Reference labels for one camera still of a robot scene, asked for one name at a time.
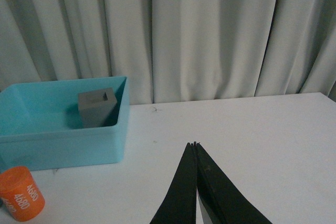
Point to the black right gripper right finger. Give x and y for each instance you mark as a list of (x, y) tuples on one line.
[(221, 198)]

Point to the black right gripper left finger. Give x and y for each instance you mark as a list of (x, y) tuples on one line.
[(179, 204)]

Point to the gray cube with rectangular hole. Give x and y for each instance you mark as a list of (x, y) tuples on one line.
[(95, 107)]

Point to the orange cylinder with white digits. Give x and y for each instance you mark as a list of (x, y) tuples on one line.
[(20, 194)]

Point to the light blue plastic box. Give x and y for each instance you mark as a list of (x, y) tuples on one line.
[(41, 127)]

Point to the white pleated curtain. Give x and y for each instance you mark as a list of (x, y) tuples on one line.
[(174, 50)]

